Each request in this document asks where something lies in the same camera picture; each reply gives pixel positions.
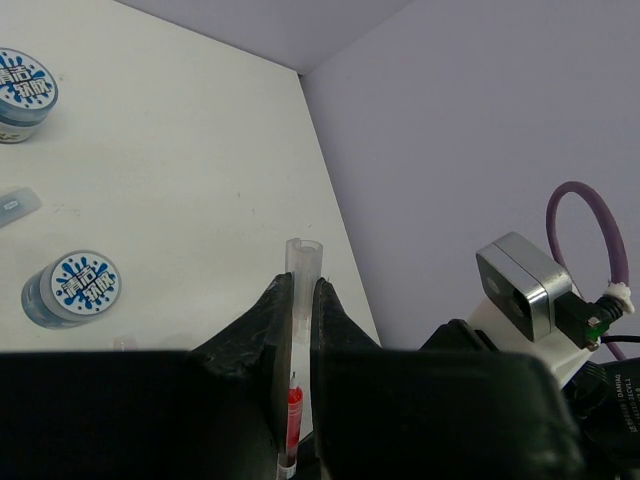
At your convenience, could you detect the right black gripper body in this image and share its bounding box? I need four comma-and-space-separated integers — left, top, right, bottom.
420, 319, 498, 352

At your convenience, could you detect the blue glue stick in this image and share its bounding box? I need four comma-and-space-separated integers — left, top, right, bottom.
0, 187, 42, 228

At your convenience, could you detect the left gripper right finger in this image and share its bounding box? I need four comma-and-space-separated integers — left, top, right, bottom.
310, 280, 585, 479

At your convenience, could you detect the blue white putty jar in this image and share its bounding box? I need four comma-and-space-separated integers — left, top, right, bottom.
1, 48, 59, 144
21, 250, 122, 330

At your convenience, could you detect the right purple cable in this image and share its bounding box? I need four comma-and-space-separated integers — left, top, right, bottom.
545, 180, 640, 361

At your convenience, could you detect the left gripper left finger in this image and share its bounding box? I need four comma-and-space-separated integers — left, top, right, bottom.
1, 274, 293, 479

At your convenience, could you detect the purple glue stick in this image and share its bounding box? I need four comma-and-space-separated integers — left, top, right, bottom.
113, 336, 138, 352

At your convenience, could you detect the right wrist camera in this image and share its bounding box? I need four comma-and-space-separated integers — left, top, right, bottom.
469, 231, 601, 389

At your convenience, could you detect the red gel pen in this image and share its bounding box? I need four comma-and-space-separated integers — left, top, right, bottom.
277, 373, 304, 480

